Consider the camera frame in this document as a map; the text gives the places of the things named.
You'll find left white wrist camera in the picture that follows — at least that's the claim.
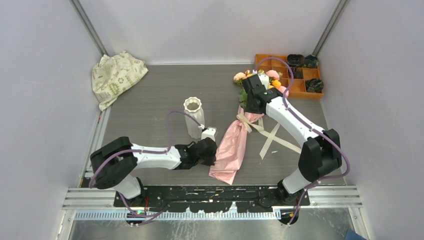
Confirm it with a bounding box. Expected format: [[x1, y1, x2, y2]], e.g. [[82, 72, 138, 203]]
[[198, 124, 217, 141]]

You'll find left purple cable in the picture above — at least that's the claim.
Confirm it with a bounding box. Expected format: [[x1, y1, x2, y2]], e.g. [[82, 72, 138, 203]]
[[87, 110, 205, 227]]

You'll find cream printed ribbon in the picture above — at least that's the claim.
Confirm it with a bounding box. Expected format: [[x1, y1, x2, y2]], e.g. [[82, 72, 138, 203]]
[[236, 114, 301, 160]]

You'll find white ribbed vase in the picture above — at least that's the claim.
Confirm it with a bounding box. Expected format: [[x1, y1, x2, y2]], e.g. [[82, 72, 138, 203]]
[[183, 97, 205, 139]]

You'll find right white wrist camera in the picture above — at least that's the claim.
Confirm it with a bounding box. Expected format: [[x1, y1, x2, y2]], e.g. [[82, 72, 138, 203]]
[[252, 69, 270, 89]]

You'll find left corner frame post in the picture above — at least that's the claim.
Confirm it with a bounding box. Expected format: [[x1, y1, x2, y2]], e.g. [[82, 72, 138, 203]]
[[69, 0, 108, 55]]

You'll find green blue rolled sock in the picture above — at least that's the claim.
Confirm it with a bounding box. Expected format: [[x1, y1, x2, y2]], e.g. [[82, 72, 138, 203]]
[[303, 54, 319, 69]]

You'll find corner frame post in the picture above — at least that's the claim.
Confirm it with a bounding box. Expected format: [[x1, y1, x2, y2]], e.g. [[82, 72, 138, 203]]
[[312, 0, 350, 57], [69, 0, 108, 55]]

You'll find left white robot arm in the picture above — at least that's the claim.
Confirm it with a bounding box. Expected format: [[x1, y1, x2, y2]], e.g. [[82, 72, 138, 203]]
[[88, 136, 218, 207]]

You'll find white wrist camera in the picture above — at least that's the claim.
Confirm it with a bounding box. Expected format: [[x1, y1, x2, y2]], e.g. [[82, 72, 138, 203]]
[[252, 69, 270, 89], [198, 124, 217, 141]]

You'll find right corner frame post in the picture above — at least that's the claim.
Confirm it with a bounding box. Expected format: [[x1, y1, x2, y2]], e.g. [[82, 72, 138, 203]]
[[312, 0, 350, 57]]

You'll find pink flower bouquet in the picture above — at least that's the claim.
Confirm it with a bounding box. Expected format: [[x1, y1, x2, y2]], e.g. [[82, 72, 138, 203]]
[[208, 69, 290, 186]]

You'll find patterned sock front compartment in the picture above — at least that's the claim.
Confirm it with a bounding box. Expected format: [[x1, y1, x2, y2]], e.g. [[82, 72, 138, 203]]
[[305, 78, 324, 93]]

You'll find cream patterned cloth bag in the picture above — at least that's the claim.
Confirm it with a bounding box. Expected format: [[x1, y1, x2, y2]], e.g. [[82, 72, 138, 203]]
[[91, 50, 149, 111]]

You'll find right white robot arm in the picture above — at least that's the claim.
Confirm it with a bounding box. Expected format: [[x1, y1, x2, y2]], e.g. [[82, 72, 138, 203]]
[[241, 74, 342, 206]]

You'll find dark sock in tray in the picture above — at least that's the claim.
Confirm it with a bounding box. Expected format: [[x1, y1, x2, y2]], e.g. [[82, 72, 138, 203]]
[[288, 67, 304, 80]]

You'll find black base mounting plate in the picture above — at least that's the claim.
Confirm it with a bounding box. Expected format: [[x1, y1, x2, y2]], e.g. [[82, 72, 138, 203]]
[[126, 185, 310, 213]]

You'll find aluminium front rail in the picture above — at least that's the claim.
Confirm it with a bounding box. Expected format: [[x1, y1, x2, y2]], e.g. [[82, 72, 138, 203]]
[[62, 185, 363, 221]]

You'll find dark rolled sock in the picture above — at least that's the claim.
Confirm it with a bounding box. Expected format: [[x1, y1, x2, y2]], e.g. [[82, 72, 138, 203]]
[[287, 54, 306, 68]]

